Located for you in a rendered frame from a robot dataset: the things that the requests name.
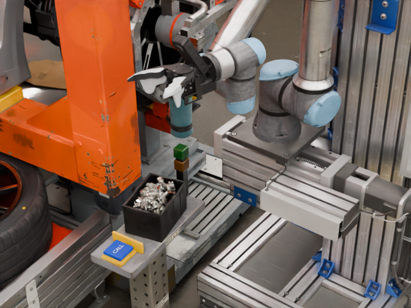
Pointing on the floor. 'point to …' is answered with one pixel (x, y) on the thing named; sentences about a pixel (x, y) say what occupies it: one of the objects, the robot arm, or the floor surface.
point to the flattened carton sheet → (47, 74)
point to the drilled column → (151, 285)
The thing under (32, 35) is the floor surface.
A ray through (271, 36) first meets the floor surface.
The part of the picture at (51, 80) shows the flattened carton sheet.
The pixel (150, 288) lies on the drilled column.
